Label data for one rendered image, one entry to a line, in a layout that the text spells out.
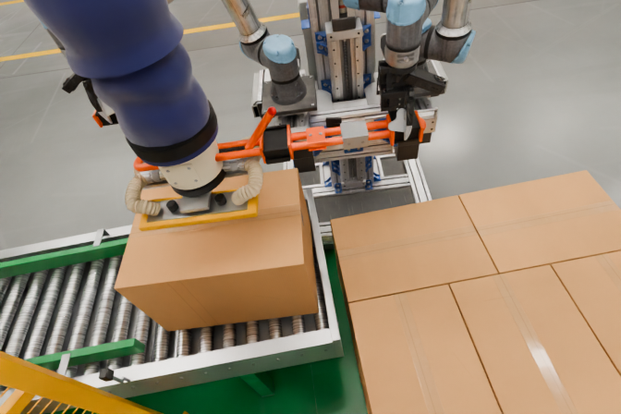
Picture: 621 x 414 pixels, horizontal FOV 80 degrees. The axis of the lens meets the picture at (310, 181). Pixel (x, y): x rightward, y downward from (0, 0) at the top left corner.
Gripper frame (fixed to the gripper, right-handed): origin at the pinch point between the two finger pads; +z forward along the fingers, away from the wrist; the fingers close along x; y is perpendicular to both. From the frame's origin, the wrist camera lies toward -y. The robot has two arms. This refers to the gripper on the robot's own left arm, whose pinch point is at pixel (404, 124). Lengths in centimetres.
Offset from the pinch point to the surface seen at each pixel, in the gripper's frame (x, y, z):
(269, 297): 23, 47, 51
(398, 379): 48, 7, 71
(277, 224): 7, 41, 31
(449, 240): -3, -25, 71
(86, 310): 12, 131, 72
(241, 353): 36, 60, 66
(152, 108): 11, 57, -24
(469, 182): -73, -67, 126
